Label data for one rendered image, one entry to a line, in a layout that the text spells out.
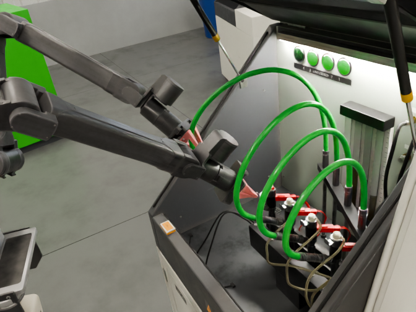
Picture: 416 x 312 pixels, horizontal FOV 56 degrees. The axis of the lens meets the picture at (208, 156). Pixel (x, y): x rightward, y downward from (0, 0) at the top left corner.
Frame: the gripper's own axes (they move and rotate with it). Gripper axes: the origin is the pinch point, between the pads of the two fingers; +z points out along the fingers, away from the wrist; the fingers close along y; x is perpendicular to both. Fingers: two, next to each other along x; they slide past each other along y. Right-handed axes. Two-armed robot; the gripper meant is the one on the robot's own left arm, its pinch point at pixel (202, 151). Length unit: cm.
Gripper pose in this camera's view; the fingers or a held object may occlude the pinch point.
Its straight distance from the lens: 106.7
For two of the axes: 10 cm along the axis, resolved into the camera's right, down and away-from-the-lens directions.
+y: 2.4, -3.0, 9.2
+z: 7.6, 6.5, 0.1
